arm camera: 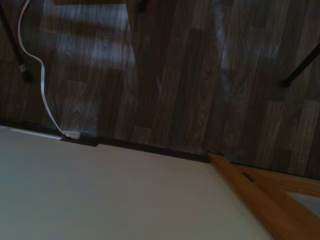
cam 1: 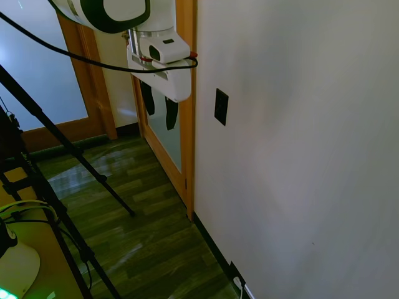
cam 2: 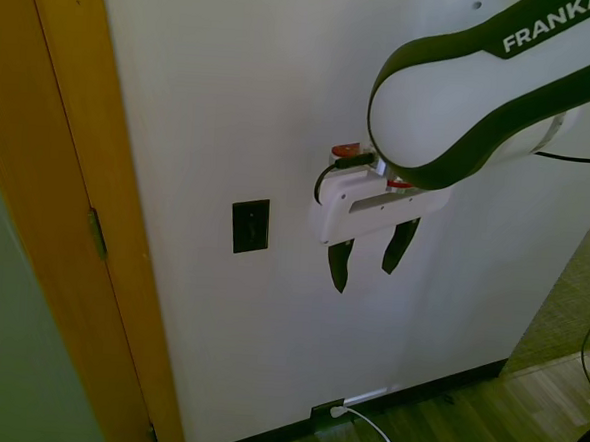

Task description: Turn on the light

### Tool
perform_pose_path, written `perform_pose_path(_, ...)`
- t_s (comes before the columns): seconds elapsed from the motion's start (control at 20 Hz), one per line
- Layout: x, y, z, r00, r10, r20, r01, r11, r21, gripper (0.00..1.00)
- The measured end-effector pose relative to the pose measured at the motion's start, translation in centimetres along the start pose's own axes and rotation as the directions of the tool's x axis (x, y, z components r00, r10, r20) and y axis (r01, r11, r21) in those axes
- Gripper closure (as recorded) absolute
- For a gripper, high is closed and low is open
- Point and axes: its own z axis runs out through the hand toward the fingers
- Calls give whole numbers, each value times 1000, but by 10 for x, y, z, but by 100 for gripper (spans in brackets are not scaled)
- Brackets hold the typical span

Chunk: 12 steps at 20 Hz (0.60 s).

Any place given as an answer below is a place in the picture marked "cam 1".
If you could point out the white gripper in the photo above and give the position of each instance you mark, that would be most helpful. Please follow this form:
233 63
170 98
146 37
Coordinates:
174 84

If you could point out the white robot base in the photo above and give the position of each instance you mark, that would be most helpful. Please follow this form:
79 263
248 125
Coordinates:
14 264

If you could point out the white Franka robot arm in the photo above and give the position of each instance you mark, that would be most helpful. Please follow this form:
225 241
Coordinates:
103 12

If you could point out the wooden frosted glass door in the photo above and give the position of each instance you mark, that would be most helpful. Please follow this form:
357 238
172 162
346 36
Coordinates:
40 71
165 143

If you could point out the black baseboard strip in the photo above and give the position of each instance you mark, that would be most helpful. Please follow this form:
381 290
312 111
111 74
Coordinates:
215 246

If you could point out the white power plug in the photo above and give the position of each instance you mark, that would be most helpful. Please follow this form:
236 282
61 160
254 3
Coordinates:
239 282

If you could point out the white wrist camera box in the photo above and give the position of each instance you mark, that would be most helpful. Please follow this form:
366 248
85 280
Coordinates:
163 50

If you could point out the black wall light switch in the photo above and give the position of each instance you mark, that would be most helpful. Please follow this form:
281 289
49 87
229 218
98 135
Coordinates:
221 106

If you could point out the wooden door frame post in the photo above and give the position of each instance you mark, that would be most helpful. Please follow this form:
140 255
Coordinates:
96 84

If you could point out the black camera tripod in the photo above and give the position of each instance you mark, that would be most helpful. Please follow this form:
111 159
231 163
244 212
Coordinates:
46 174

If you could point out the white wall outlet plug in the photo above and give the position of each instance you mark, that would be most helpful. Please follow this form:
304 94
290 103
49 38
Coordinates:
236 274

